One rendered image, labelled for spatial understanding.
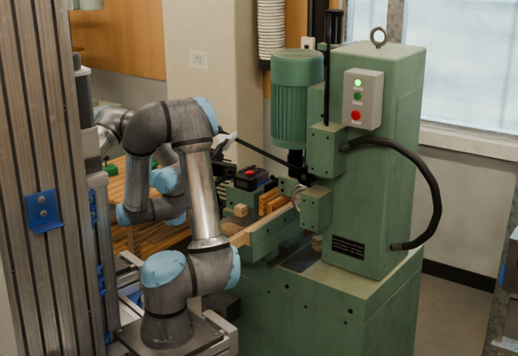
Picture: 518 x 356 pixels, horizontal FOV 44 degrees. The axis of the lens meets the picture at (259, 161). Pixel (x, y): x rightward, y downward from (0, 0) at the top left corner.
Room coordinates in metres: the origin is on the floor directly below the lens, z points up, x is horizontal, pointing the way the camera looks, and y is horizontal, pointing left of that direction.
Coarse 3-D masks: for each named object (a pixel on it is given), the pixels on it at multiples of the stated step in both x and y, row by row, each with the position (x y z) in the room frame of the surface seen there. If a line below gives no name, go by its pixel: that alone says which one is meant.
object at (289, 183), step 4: (280, 176) 2.09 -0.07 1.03; (284, 176) 2.08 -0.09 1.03; (288, 176) 2.08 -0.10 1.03; (280, 180) 2.09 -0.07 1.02; (284, 180) 2.07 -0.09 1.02; (288, 180) 2.06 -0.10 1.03; (292, 180) 2.05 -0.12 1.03; (296, 180) 2.05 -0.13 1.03; (280, 184) 2.09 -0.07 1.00; (284, 184) 2.07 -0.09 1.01; (288, 184) 2.06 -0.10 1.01; (292, 184) 2.05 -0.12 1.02; (296, 184) 2.04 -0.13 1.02; (280, 188) 2.09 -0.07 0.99; (284, 188) 2.07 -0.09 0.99; (288, 188) 2.06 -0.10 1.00; (292, 188) 2.05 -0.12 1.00; (280, 192) 2.08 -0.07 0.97; (284, 192) 2.07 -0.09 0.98; (288, 192) 2.06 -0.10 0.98
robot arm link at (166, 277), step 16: (160, 256) 1.51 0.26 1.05; (176, 256) 1.50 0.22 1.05; (144, 272) 1.45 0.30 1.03; (160, 272) 1.43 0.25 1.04; (176, 272) 1.44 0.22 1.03; (192, 272) 1.47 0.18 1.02; (144, 288) 1.45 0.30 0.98; (160, 288) 1.43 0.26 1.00; (176, 288) 1.44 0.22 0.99; (192, 288) 1.46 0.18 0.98; (144, 304) 1.46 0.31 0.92; (160, 304) 1.43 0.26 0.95; (176, 304) 1.44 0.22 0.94
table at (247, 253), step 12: (228, 216) 2.15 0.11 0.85; (252, 216) 2.04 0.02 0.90; (264, 216) 2.04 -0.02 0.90; (288, 228) 1.98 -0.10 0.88; (300, 228) 2.04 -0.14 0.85; (264, 240) 1.87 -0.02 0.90; (276, 240) 1.92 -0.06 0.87; (240, 252) 1.85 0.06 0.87; (252, 252) 1.82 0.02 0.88; (264, 252) 1.87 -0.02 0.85
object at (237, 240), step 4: (280, 208) 2.02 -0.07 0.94; (272, 212) 1.99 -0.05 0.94; (268, 216) 1.96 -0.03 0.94; (260, 220) 1.93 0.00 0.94; (252, 224) 1.90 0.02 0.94; (240, 232) 1.85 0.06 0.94; (236, 236) 1.82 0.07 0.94; (240, 236) 1.82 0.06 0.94; (232, 240) 1.79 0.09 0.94; (236, 240) 1.80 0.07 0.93; (240, 240) 1.82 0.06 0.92; (232, 244) 1.79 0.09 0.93; (236, 244) 1.80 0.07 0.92; (240, 244) 1.82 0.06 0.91
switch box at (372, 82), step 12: (348, 72) 1.78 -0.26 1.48; (360, 72) 1.77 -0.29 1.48; (372, 72) 1.77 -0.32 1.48; (384, 72) 1.78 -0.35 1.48; (348, 84) 1.78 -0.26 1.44; (372, 84) 1.73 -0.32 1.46; (348, 96) 1.78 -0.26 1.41; (372, 96) 1.73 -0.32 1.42; (348, 108) 1.78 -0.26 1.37; (360, 108) 1.75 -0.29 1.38; (372, 108) 1.73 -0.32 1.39; (348, 120) 1.77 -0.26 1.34; (360, 120) 1.75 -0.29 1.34; (372, 120) 1.73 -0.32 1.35
